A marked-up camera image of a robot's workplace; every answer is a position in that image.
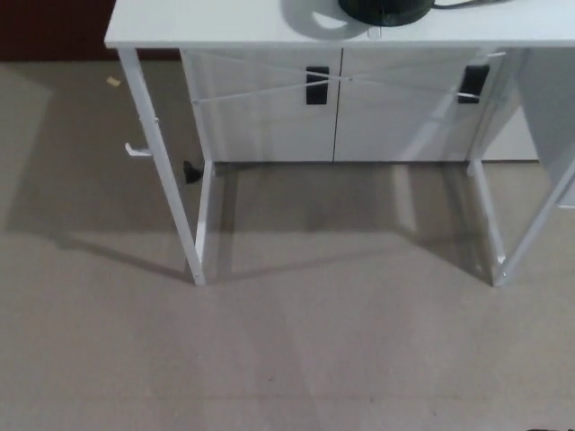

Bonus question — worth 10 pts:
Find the kettle base with clear buttons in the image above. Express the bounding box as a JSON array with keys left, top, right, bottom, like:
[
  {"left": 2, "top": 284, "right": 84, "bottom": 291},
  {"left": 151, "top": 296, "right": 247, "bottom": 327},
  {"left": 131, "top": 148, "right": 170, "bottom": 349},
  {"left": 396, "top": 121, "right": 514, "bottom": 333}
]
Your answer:
[{"left": 343, "top": 6, "right": 435, "bottom": 40}]

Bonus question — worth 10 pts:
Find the small black floor object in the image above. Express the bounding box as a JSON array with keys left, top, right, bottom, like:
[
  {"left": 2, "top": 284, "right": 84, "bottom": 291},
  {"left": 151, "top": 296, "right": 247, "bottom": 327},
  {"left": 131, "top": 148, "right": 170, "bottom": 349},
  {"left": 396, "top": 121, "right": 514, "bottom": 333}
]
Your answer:
[{"left": 181, "top": 160, "right": 202, "bottom": 185}]

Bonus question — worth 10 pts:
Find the black electric kettle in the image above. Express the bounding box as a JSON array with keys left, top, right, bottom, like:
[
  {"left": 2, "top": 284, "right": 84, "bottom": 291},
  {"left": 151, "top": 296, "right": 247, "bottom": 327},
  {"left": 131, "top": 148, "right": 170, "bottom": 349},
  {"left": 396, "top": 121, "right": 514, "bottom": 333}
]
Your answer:
[{"left": 337, "top": 0, "right": 440, "bottom": 18}]

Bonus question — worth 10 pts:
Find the white hook on table leg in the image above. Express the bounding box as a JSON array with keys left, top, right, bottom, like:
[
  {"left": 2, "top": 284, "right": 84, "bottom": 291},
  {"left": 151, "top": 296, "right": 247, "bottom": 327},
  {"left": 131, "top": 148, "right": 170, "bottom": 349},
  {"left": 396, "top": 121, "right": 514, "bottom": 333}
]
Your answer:
[{"left": 122, "top": 142, "right": 153, "bottom": 160}]

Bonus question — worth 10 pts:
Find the dark red panel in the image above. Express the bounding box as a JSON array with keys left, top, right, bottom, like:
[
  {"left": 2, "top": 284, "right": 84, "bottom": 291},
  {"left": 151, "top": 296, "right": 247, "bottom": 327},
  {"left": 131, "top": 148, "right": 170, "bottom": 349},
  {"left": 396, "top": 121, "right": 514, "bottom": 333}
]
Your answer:
[{"left": 0, "top": 0, "right": 183, "bottom": 63}]

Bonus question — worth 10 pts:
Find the black cabinet handle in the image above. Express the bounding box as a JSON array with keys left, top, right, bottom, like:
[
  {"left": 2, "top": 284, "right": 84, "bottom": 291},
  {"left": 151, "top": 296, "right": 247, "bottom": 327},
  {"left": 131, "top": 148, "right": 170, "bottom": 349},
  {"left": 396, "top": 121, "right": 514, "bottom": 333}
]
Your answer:
[
  {"left": 305, "top": 66, "right": 331, "bottom": 110},
  {"left": 457, "top": 64, "right": 489, "bottom": 105}
]

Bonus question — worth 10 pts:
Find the black kettle power cable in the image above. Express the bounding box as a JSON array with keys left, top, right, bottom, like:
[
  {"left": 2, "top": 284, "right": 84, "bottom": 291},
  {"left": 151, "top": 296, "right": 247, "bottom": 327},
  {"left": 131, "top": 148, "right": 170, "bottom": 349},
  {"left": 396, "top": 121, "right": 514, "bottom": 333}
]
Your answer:
[{"left": 429, "top": 0, "right": 514, "bottom": 11}]

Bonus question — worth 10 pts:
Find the white table with metal frame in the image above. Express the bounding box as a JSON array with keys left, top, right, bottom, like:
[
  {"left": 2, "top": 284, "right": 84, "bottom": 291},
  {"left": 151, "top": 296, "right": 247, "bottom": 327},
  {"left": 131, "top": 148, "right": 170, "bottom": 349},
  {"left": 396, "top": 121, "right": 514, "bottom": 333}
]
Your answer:
[{"left": 103, "top": 0, "right": 575, "bottom": 288}]

